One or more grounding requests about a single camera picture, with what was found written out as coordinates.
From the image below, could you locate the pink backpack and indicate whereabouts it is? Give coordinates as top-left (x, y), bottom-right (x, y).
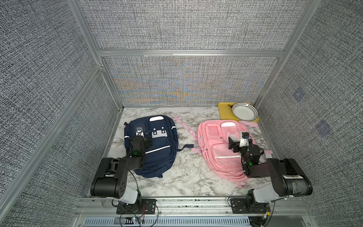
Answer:
top-left (174, 116), bottom-right (259, 188)

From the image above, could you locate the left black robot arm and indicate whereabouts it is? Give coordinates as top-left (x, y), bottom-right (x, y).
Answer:
top-left (90, 136), bottom-right (152, 205)

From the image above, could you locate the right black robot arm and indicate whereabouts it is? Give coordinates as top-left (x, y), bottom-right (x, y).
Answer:
top-left (228, 132), bottom-right (313, 210)

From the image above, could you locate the navy blue backpack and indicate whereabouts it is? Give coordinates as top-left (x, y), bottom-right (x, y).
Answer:
top-left (124, 115), bottom-right (182, 178)

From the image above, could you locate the white dotted bowl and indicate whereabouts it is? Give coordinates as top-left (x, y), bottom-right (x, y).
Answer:
top-left (232, 103), bottom-right (258, 121)

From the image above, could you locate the yellow tray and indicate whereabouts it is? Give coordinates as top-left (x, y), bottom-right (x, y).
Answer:
top-left (218, 102), bottom-right (260, 123)

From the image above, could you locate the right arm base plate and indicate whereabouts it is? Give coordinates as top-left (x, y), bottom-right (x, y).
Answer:
top-left (228, 197), bottom-right (269, 214)

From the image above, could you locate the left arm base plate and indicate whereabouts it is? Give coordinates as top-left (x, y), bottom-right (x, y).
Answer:
top-left (116, 199), bottom-right (157, 215)

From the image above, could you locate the white vented cable duct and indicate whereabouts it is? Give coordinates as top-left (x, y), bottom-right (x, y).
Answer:
top-left (82, 216), bottom-right (251, 227)

